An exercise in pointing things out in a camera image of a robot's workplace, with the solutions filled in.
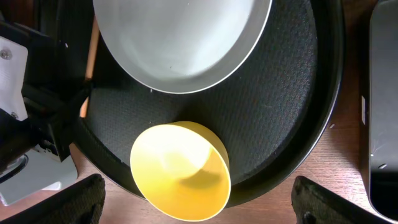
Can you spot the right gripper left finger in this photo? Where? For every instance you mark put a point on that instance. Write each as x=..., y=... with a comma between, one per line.
x=80, y=203

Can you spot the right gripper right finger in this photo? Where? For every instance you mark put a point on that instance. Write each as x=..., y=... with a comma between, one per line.
x=314, y=204

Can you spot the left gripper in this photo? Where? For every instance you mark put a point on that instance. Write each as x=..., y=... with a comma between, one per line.
x=52, y=97

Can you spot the wooden chopstick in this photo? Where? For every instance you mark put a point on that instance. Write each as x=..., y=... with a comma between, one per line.
x=95, y=34

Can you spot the yellow bowl with food scraps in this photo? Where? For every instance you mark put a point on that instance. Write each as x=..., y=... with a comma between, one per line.
x=182, y=169

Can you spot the grey round plate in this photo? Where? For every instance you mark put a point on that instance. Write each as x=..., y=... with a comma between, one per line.
x=181, y=46

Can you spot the grey plastic dishwasher rack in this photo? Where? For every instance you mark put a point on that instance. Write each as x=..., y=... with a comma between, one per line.
x=37, y=169

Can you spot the round black tray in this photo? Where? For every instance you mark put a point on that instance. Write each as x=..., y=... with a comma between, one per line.
x=269, y=113

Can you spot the black rectangular tray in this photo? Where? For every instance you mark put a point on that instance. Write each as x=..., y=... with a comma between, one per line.
x=378, y=157

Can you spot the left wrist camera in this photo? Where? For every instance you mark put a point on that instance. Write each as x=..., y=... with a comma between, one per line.
x=13, y=64

